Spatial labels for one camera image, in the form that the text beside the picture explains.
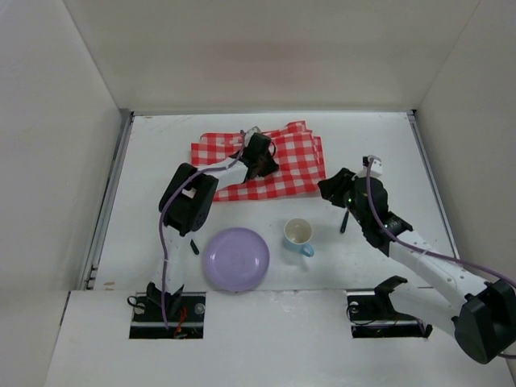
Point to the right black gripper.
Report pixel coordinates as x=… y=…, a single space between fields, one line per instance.
x=336 y=185

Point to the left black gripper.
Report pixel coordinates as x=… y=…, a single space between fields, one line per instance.
x=260 y=162

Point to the gold knife green handle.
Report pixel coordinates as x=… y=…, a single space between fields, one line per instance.
x=343 y=226

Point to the red white checkered cloth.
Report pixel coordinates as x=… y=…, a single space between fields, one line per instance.
x=296 y=149

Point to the light blue mug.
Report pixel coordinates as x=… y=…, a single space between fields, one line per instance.
x=297 y=236

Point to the purple plastic plate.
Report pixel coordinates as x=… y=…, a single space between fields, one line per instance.
x=236 y=260

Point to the gold fork dark handle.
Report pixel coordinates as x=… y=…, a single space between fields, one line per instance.
x=194 y=247

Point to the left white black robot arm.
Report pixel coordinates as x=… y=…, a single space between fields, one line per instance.
x=186 y=203

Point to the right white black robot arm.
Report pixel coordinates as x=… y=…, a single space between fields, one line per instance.
x=479 y=314

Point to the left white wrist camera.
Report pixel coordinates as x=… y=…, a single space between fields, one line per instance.
x=250 y=132

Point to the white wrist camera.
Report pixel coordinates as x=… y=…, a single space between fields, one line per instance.
x=250 y=132
x=371 y=165

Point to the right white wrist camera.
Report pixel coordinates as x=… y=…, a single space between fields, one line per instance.
x=371 y=165

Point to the right aluminium table rail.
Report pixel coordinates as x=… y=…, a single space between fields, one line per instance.
x=411 y=115

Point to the aluminium table rail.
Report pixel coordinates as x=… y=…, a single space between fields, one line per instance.
x=93 y=252
x=411 y=115

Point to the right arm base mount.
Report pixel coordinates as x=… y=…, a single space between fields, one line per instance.
x=372 y=316

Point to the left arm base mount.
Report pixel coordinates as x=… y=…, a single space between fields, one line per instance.
x=182 y=318

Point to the left aluminium table rail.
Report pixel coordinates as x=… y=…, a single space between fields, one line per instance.
x=93 y=252

